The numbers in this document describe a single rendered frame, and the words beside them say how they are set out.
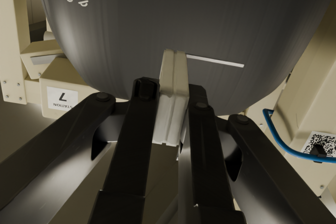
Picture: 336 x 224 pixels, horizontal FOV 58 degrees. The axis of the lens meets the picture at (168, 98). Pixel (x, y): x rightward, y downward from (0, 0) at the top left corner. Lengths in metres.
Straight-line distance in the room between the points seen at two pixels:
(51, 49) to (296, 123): 0.75
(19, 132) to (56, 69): 2.88
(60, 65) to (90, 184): 2.32
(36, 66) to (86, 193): 2.20
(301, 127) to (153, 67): 0.39
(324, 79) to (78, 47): 0.42
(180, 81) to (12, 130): 3.73
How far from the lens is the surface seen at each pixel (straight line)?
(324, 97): 0.61
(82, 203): 3.09
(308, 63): 0.65
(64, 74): 0.95
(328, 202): 1.38
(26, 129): 3.85
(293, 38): 0.32
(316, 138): 0.67
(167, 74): 0.16
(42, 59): 1.07
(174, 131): 0.15
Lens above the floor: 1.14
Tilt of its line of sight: 34 degrees up
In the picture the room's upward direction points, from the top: 169 degrees counter-clockwise
